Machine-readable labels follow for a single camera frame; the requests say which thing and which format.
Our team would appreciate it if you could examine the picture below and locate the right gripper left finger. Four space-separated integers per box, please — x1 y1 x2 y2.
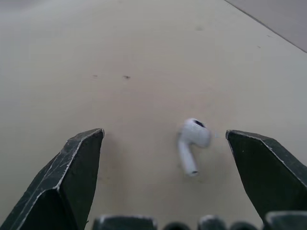
0 128 105 230

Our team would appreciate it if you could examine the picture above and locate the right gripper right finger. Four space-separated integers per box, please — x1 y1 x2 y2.
225 129 307 222

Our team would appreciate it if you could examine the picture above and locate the white earbud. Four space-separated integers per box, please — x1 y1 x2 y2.
177 117 213 177

